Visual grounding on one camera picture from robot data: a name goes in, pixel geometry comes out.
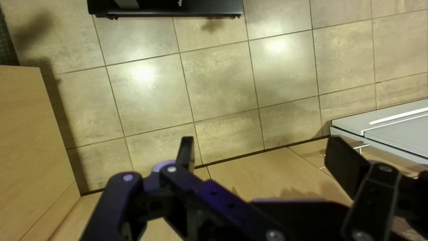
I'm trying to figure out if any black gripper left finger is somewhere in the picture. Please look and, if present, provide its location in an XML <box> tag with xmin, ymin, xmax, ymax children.
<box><xmin>81</xmin><ymin>137</ymin><xmax>287</xmax><ymax>241</ymax></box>

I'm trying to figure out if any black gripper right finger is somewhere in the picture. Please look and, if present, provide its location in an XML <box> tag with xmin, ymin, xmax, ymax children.
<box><xmin>342</xmin><ymin>164</ymin><xmax>402</xmax><ymax>241</ymax></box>

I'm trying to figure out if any grey glass table top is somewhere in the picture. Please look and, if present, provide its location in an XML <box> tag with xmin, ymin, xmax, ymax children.
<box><xmin>331</xmin><ymin>99</ymin><xmax>428</xmax><ymax>165</ymax></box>

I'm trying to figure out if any wooden cabinet side panel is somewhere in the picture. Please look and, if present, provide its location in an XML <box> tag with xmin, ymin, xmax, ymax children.
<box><xmin>0</xmin><ymin>65</ymin><xmax>82</xmax><ymax>241</ymax></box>

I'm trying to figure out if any black base on floor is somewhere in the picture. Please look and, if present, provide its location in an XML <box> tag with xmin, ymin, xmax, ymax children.
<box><xmin>88</xmin><ymin>0</ymin><xmax>244</xmax><ymax>19</ymax></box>

